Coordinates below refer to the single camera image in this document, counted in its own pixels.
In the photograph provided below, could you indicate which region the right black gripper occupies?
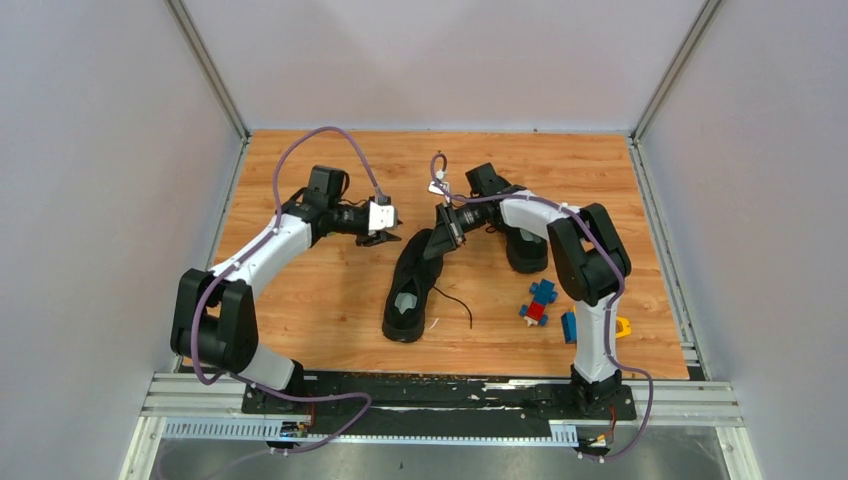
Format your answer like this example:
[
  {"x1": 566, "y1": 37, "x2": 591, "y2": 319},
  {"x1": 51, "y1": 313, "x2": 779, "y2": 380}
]
[{"x1": 424, "y1": 198, "x2": 487, "y2": 260}]

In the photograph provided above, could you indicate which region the black shoe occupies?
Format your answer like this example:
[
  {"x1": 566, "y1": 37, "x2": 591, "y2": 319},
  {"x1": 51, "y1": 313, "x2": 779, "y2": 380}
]
[
  {"x1": 486, "y1": 226, "x2": 548, "y2": 274},
  {"x1": 382, "y1": 229, "x2": 473, "y2": 343}
]

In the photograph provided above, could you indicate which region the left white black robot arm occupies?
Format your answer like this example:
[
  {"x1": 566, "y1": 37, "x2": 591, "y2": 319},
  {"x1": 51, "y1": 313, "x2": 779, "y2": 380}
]
[{"x1": 170, "y1": 166, "x2": 400, "y2": 413}]

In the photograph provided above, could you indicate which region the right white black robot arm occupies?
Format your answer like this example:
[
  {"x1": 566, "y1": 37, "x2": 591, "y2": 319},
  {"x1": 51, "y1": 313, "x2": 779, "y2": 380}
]
[{"x1": 423, "y1": 154, "x2": 632, "y2": 418}]

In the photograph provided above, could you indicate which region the blue red toy block car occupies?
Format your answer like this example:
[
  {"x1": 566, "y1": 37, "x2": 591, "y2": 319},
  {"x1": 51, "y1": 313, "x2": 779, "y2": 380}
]
[{"x1": 519, "y1": 279, "x2": 558, "y2": 327}]

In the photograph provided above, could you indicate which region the yellow blue toy block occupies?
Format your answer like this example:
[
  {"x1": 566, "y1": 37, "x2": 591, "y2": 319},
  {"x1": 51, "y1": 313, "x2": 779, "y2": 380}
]
[{"x1": 561, "y1": 307, "x2": 632, "y2": 344}]

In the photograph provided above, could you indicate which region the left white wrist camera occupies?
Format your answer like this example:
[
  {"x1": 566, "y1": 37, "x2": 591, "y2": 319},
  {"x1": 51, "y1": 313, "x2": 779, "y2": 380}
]
[{"x1": 368, "y1": 197, "x2": 398, "y2": 234}]

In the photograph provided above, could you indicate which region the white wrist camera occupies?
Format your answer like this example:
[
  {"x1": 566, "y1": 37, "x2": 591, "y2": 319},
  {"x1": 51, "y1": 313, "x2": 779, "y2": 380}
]
[
  {"x1": 427, "y1": 170, "x2": 450, "y2": 201},
  {"x1": 368, "y1": 197, "x2": 398, "y2": 234}
]

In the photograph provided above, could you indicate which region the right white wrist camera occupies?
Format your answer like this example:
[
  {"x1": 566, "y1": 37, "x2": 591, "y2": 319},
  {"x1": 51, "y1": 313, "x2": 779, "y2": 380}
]
[{"x1": 427, "y1": 170, "x2": 450, "y2": 201}]

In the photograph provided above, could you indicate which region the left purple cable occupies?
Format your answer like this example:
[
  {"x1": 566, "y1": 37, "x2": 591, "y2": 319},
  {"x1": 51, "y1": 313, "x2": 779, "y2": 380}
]
[{"x1": 190, "y1": 126, "x2": 389, "y2": 454}]

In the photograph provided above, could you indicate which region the white slotted cable duct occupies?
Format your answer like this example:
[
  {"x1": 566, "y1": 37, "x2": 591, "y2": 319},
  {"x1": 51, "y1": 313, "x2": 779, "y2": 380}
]
[{"x1": 162, "y1": 419, "x2": 580, "y2": 446}]

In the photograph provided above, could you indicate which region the aluminium frame rail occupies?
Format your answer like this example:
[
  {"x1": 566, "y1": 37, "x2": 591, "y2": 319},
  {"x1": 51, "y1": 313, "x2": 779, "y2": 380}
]
[{"x1": 141, "y1": 373, "x2": 744, "y2": 427}]

